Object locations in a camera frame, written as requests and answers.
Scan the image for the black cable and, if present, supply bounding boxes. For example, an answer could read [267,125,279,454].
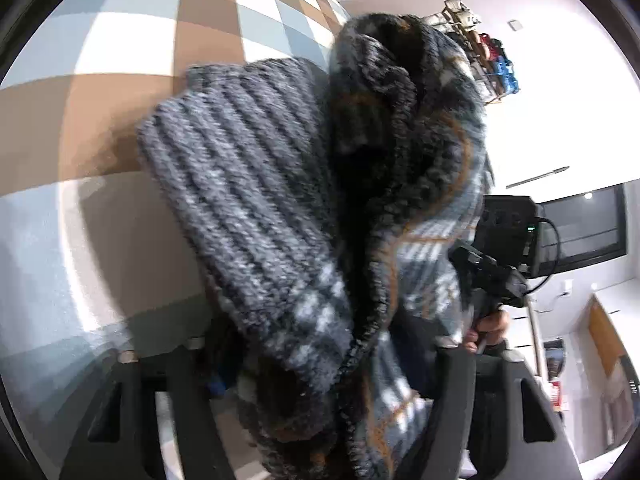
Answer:
[524,216,562,292]

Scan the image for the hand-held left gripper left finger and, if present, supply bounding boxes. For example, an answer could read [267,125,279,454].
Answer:
[60,339,236,480]

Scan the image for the black television screen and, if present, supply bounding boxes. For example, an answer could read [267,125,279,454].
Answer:
[537,184,628,279]

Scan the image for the metal shoe rack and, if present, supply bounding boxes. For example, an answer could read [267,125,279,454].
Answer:
[425,0,521,106]

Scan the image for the grey rod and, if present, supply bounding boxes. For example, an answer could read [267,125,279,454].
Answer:
[506,165,571,189]

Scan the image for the checkered blanket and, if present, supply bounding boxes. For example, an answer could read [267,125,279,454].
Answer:
[0,0,351,480]

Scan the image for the person's right hand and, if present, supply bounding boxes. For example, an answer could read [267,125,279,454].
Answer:
[464,308,512,356]

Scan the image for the plaid knit sweater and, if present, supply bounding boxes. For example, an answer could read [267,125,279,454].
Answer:
[137,12,496,480]

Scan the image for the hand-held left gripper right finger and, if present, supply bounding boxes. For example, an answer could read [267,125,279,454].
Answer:
[422,340,583,480]

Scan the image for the person's right forearm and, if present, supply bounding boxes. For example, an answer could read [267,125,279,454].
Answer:
[470,342,508,480]

